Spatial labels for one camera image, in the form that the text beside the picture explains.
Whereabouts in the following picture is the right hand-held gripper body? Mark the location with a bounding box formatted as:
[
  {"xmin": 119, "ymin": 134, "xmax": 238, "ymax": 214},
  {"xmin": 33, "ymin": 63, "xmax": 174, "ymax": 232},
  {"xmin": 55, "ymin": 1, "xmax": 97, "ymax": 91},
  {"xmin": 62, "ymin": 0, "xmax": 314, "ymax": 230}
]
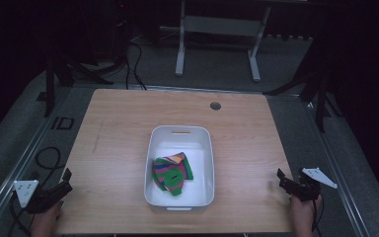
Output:
[{"xmin": 287, "ymin": 167, "xmax": 339, "ymax": 202}]

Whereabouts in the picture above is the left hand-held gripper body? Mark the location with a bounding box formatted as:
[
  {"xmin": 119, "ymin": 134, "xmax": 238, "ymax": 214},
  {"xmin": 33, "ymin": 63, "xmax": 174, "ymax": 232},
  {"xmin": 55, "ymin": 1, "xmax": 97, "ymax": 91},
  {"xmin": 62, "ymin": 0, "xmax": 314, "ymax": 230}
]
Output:
[{"xmin": 13, "ymin": 179, "xmax": 62, "ymax": 215}]

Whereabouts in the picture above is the white plastic bin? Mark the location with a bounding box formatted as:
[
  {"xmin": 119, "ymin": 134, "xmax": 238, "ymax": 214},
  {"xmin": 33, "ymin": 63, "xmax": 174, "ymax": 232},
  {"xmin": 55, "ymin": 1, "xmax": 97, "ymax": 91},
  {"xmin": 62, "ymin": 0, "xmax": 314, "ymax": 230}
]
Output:
[{"xmin": 143, "ymin": 124, "xmax": 216, "ymax": 212}]

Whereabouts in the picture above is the colourful striped sock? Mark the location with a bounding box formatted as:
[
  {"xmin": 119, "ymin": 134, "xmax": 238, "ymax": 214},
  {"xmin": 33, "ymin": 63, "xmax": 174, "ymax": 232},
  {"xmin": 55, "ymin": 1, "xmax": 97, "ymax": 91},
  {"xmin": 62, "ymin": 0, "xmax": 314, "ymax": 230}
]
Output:
[{"xmin": 152, "ymin": 151, "xmax": 194, "ymax": 198}]

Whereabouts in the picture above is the person's left hand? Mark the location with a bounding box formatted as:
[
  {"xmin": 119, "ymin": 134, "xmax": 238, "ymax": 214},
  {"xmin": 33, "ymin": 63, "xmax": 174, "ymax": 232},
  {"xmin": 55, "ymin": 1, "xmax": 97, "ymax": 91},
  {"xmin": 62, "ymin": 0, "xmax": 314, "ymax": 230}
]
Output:
[{"xmin": 29, "ymin": 200, "xmax": 63, "ymax": 237}]

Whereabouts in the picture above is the person's right hand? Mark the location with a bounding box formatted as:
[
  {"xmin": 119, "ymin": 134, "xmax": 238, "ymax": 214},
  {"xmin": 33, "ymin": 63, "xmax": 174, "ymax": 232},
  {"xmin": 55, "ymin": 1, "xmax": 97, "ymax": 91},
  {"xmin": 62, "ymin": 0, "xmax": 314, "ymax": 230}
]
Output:
[{"xmin": 290, "ymin": 194, "xmax": 324, "ymax": 237}]

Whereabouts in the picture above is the black stand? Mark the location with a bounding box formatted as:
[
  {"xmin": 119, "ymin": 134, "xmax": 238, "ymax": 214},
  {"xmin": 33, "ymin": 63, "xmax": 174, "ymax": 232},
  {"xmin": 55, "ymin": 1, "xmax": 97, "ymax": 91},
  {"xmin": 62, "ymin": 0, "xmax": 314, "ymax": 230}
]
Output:
[
  {"xmin": 264, "ymin": 40, "xmax": 343, "ymax": 134},
  {"xmin": 37, "ymin": 53, "xmax": 114, "ymax": 119}
]

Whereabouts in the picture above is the white metal stand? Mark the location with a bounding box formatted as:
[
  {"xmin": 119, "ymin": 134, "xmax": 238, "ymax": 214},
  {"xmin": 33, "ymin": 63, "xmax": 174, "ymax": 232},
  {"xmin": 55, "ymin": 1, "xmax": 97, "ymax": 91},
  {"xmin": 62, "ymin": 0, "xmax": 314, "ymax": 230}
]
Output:
[{"xmin": 174, "ymin": 0, "xmax": 272, "ymax": 83}]

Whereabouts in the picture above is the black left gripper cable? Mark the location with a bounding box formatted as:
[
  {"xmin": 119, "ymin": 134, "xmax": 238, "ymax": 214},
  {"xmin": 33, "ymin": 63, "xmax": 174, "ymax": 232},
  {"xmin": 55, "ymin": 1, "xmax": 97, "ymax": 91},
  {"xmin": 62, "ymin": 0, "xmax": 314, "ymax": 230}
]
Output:
[{"xmin": 7, "ymin": 194, "xmax": 33, "ymax": 237}]

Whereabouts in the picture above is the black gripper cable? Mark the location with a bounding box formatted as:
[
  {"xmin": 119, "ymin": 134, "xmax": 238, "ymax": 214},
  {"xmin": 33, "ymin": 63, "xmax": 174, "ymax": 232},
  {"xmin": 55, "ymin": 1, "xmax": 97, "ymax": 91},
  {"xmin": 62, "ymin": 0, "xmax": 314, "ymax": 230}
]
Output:
[
  {"xmin": 7, "ymin": 194, "xmax": 33, "ymax": 237},
  {"xmin": 310, "ymin": 195, "xmax": 326, "ymax": 233}
]

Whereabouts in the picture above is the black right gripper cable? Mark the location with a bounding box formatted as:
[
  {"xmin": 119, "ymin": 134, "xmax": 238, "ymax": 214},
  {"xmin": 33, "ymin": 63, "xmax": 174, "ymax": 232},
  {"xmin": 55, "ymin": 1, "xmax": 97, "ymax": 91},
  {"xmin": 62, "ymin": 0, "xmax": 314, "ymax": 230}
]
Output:
[{"xmin": 310, "ymin": 195, "xmax": 326, "ymax": 233}]

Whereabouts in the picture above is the black looped floor cable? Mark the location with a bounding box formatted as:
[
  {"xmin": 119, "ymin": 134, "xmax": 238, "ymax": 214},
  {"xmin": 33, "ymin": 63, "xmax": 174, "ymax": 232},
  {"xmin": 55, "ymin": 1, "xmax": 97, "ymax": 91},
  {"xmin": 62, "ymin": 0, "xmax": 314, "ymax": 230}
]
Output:
[{"xmin": 34, "ymin": 145, "xmax": 62, "ymax": 186}]

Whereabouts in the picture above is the metal floor rail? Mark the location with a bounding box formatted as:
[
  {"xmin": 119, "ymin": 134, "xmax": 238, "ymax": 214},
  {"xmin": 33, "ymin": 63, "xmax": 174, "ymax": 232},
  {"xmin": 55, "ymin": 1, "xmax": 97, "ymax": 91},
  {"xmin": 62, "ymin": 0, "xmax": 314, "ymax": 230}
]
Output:
[
  {"xmin": 0, "ymin": 86, "xmax": 80, "ymax": 231},
  {"xmin": 265, "ymin": 93, "xmax": 373, "ymax": 237}
]

